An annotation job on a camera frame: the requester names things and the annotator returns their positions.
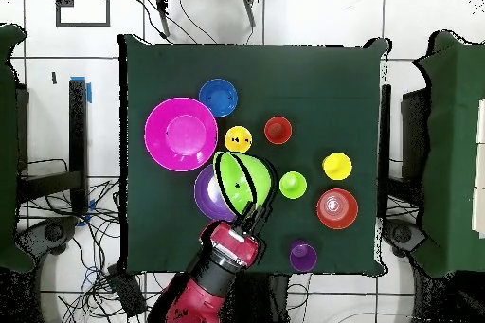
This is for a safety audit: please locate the blue bowl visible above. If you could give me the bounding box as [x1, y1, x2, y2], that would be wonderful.
[198, 78, 239, 118]

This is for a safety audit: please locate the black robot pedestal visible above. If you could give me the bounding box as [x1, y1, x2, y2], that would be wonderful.
[234, 273, 291, 323]

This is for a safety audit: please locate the black metal stand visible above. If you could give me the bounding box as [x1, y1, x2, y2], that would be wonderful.
[16, 78, 90, 218]

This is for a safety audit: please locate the purple cup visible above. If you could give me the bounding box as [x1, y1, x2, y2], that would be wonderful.
[289, 239, 318, 274]

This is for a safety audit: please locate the pink bowl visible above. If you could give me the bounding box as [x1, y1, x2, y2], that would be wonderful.
[144, 97, 220, 172]

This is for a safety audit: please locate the yellow ribbed cup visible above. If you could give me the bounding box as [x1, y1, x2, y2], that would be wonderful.
[224, 125, 254, 154]

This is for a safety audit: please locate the dark green tablecloth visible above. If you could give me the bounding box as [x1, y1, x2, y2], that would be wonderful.
[117, 33, 391, 277]

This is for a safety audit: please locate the green cup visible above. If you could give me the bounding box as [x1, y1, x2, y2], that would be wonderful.
[278, 170, 309, 200]

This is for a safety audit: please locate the orange bowl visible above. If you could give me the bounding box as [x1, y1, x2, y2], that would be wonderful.
[315, 188, 360, 231]

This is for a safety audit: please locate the tall yellow cup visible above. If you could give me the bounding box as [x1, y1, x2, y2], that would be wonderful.
[321, 152, 353, 182]

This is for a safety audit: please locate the grey robot pedestal leg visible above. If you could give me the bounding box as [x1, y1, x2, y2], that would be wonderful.
[380, 220, 427, 260]
[16, 216, 79, 258]

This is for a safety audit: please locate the green bowl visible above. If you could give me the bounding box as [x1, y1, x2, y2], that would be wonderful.
[211, 151, 275, 218]

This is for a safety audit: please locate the purple bowl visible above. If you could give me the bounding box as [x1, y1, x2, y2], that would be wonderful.
[193, 163, 238, 223]

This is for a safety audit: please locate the neighbouring green-clothed table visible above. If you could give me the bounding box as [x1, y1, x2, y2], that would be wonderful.
[410, 29, 485, 278]
[0, 23, 37, 275]

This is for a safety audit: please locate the orange cup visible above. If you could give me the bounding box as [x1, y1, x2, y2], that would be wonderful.
[263, 116, 294, 146]

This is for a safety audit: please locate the blue tape strip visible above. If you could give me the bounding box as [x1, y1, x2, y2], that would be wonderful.
[69, 75, 93, 104]

